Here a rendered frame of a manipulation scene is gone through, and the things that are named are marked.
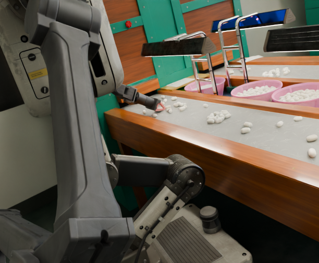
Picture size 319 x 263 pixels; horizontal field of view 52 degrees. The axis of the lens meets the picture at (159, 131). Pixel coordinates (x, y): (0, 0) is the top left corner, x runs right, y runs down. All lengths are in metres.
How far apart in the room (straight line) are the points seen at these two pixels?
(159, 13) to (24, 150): 1.52
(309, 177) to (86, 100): 0.70
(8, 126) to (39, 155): 0.35
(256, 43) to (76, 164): 3.91
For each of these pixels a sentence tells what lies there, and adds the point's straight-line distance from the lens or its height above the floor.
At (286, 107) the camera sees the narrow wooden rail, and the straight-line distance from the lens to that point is 1.50.
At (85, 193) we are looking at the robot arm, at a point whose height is 1.12.
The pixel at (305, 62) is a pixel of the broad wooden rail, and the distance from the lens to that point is 2.23.
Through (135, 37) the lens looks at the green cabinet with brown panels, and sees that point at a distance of 2.25.
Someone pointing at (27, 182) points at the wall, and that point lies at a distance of 2.97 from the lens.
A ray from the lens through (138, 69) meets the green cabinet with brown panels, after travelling 2.25.
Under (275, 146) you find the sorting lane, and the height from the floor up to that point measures 0.74.
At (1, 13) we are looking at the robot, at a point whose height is 1.35.
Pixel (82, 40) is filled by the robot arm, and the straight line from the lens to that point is 0.53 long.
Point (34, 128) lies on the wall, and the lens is 2.87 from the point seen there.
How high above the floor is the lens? 1.28
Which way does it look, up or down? 20 degrees down
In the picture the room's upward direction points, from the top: 16 degrees counter-clockwise
